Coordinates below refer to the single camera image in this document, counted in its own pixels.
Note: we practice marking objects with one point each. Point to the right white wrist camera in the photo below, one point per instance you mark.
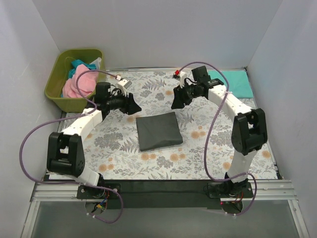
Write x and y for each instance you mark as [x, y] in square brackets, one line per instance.
[180, 75]

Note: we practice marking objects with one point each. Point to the teal cloth in bin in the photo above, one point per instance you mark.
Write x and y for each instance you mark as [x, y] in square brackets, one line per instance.
[77, 63]

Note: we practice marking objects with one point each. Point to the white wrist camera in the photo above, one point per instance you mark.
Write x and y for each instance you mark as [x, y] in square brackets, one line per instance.
[123, 84]
[180, 75]

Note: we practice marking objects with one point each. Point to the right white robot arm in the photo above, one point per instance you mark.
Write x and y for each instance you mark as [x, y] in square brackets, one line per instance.
[249, 131]

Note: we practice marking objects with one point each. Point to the pink t shirt in bin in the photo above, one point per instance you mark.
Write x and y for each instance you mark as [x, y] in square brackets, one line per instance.
[86, 84]

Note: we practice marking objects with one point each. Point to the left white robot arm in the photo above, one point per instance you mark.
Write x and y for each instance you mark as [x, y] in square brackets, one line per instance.
[65, 149]

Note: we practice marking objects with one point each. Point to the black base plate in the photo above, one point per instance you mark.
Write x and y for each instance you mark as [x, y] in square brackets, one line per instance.
[167, 193]

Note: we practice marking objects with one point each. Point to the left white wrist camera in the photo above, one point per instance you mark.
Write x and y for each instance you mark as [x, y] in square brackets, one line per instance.
[123, 84]

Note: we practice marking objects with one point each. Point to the dark grey t shirt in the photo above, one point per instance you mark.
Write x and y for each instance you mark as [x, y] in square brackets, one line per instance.
[158, 131]

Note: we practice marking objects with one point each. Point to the green plastic laundry bin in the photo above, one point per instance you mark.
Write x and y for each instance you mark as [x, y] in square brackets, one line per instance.
[59, 76]

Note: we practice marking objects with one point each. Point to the white plastic bag in bin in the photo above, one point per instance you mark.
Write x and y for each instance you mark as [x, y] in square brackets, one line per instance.
[97, 63]

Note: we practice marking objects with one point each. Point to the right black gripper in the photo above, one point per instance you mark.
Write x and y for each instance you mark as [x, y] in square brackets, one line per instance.
[181, 93]

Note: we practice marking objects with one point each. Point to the folded teal t shirt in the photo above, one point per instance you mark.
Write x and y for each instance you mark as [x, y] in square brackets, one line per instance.
[239, 84]

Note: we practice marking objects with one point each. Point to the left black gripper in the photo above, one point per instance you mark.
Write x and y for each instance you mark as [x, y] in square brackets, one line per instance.
[127, 103]

